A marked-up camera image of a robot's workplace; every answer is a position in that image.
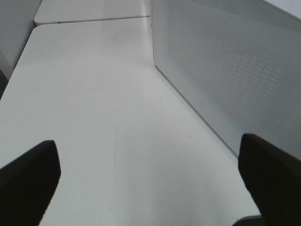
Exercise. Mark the white adjacent table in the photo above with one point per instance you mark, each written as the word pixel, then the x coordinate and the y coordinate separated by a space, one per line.
pixel 69 11

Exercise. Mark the white microwave door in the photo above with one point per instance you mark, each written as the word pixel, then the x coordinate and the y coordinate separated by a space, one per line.
pixel 237 62

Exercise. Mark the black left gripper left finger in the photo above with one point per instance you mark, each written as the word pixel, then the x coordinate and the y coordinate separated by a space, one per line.
pixel 27 185

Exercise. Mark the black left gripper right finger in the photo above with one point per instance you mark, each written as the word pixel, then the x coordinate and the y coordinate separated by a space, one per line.
pixel 273 179

